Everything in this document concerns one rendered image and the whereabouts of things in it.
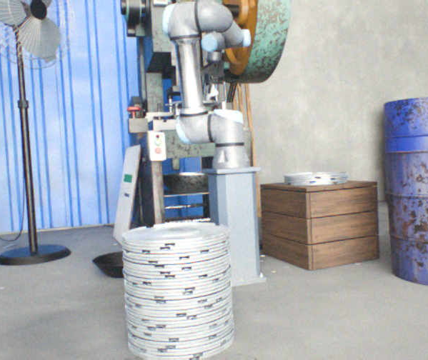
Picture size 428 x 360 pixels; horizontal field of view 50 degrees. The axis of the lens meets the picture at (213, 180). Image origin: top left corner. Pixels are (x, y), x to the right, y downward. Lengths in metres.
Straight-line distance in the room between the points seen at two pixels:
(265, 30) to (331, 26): 2.05
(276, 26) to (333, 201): 0.97
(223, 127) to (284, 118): 2.33
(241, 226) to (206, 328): 0.66
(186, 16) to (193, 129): 0.42
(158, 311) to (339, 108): 3.43
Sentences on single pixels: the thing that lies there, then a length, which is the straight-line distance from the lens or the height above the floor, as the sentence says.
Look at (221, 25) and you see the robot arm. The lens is 1.80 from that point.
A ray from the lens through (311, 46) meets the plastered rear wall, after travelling 4.31.
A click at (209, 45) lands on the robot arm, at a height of 1.00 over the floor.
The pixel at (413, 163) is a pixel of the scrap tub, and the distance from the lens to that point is 1.76.
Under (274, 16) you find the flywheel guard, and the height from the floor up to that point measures 1.19.
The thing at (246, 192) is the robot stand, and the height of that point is 0.35.
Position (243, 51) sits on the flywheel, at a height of 1.11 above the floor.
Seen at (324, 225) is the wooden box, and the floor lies 0.18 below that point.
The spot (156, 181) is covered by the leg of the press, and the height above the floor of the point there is 0.39.
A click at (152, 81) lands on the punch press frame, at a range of 2.76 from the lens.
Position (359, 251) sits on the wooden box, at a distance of 2.13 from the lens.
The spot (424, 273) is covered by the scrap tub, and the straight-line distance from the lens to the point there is 1.83.
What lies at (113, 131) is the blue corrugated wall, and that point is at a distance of 3.66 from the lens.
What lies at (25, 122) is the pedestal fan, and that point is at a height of 0.73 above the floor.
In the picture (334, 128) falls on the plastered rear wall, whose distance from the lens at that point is 4.31.
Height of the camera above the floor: 0.50
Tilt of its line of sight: 3 degrees down
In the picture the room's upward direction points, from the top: 3 degrees counter-clockwise
